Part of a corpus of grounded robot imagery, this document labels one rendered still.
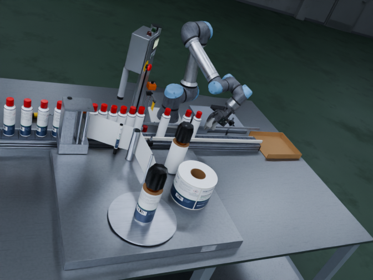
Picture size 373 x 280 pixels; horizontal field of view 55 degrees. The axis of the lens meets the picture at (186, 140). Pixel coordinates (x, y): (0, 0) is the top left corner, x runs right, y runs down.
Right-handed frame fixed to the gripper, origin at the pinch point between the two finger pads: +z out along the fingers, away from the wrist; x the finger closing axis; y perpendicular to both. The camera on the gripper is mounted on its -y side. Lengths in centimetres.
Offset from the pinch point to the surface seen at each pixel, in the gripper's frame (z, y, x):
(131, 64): -2, -3, -65
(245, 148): -5.8, 5.4, 34.2
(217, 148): 4.8, 5.4, 15.7
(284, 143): -25, -4, 72
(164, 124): 12.5, 2.0, -26.1
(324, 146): -48, -109, 278
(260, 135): -17, -13, 57
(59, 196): 53, 44, -73
